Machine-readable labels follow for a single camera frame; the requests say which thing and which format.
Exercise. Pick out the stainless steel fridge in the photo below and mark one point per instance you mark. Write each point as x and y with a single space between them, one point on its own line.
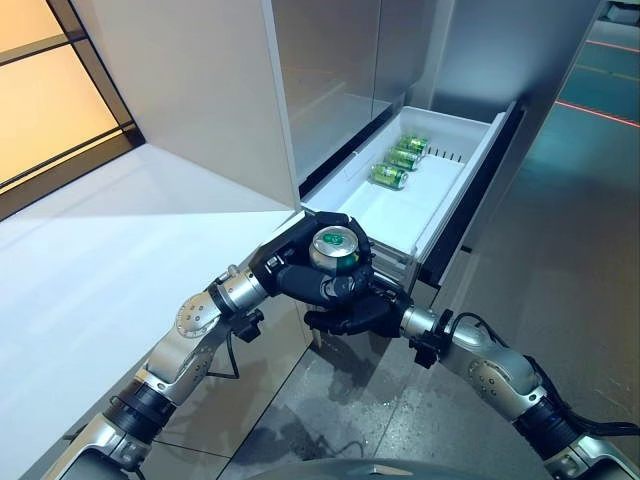
335 65

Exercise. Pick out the white fridge drawer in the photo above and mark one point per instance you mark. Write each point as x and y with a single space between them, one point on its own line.
400 210

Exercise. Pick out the yellow lit window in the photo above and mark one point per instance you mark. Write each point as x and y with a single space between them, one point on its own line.
45 100

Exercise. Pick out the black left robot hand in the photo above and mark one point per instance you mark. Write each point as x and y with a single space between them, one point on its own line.
285 250

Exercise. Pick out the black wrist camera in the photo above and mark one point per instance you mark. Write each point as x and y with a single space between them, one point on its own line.
248 326
430 340

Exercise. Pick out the light green drink can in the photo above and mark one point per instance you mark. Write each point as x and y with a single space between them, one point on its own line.
389 176
404 159
415 144

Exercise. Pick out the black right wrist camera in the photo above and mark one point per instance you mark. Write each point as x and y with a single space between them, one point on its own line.
430 340

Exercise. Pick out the dark green drink can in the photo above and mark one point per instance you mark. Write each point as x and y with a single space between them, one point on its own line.
334 250

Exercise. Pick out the tall white cabinet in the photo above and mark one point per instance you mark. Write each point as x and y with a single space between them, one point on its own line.
200 100

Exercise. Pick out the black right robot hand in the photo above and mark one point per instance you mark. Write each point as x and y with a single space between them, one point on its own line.
365 315

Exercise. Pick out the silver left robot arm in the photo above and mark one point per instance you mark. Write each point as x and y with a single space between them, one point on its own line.
185 350

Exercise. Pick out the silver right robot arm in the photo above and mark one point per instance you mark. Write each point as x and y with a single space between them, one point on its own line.
500 370

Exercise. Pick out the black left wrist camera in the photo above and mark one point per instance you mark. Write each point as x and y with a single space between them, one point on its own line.
248 326

